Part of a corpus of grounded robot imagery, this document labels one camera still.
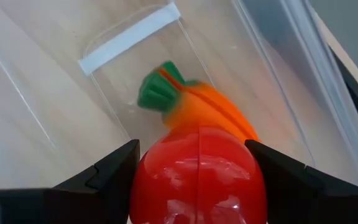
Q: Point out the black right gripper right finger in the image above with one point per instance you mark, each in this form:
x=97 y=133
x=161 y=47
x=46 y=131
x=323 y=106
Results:
x=315 y=202

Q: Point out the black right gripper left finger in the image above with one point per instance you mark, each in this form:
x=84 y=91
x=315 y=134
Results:
x=73 y=205

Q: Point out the red toy fruit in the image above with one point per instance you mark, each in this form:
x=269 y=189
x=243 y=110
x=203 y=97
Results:
x=197 y=180

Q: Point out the orange toy carrot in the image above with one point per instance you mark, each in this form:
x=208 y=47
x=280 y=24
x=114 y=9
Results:
x=204 y=109

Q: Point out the clear plastic tupperware container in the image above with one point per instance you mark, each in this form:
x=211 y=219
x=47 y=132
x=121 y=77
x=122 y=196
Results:
x=57 y=93

